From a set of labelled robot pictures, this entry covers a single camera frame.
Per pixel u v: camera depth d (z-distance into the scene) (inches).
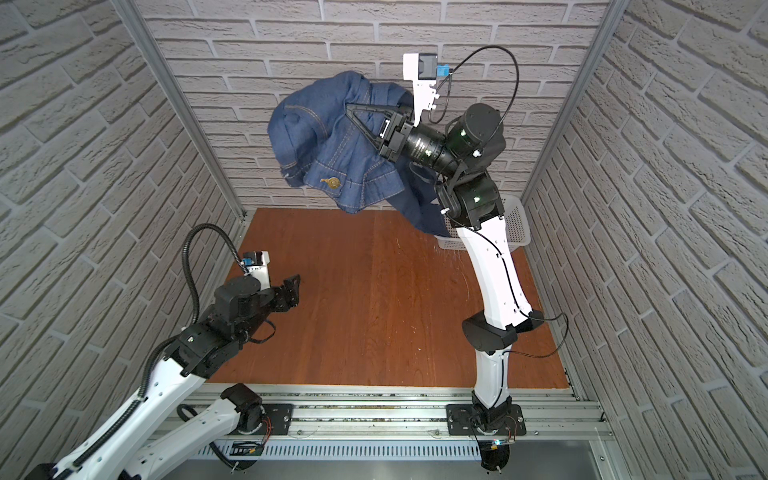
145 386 16.9
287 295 25.0
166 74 31.5
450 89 15.7
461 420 28.9
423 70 14.9
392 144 16.0
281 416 29.1
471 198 16.6
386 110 16.6
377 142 17.0
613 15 27.4
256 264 23.1
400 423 29.7
